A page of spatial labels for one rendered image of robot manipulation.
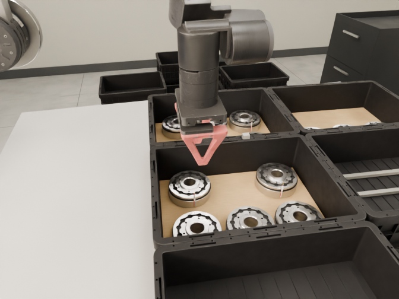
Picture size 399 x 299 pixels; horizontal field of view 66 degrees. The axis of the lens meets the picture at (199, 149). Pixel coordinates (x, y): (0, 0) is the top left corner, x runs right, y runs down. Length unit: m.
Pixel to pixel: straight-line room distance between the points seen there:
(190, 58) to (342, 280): 0.49
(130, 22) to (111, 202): 3.03
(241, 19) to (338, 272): 0.49
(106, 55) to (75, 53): 0.34
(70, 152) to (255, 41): 0.92
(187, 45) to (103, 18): 3.40
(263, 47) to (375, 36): 1.81
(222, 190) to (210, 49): 0.45
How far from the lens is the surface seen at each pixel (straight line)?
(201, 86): 0.43
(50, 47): 3.96
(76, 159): 1.18
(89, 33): 3.86
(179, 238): 0.55
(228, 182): 0.81
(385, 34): 2.24
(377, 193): 0.88
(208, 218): 0.68
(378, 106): 1.24
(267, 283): 0.64
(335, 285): 0.67
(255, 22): 0.45
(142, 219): 0.91
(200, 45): 0.41
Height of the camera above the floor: 1.36
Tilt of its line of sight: 35 degrees down
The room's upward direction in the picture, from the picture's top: straight up
